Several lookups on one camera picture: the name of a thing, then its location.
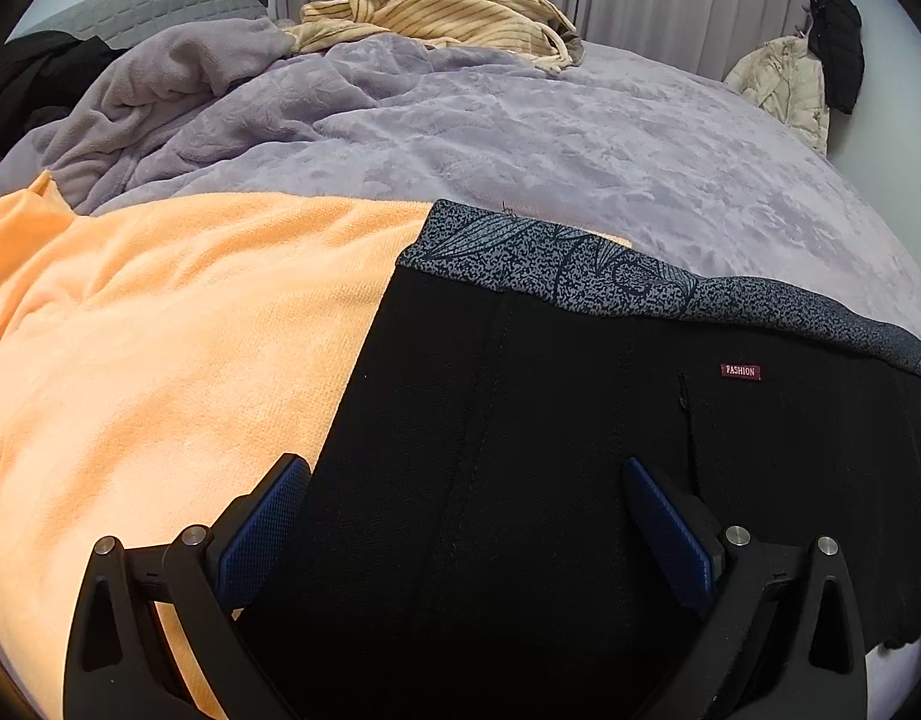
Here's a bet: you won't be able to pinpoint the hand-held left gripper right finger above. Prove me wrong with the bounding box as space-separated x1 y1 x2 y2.
619 456 870 720

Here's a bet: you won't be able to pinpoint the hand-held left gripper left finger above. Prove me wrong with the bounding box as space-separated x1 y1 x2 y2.
61 453 313 720

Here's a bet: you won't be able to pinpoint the black pants with grey waistband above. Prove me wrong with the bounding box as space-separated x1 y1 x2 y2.
235 199 921 720

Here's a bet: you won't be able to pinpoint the orange towel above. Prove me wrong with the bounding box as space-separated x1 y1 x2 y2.
0 171 634 720

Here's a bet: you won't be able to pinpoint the purple fleece blanket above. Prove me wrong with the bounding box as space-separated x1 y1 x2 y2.
0 15 921 361

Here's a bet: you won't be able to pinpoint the beige padded jacket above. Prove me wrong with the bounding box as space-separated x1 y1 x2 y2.
722 36 831 158

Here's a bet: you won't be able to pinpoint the black clothing pile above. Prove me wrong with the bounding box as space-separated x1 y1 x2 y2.
0 31 127 173

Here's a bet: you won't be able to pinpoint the black hanging jacket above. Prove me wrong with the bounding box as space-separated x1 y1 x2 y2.
809 0 865 115

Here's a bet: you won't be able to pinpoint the grey quilted headboard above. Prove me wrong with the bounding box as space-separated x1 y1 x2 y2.
6 0 274 46

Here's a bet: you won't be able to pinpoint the yellow striped garment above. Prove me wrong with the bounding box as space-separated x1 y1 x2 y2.
282 0 585 76

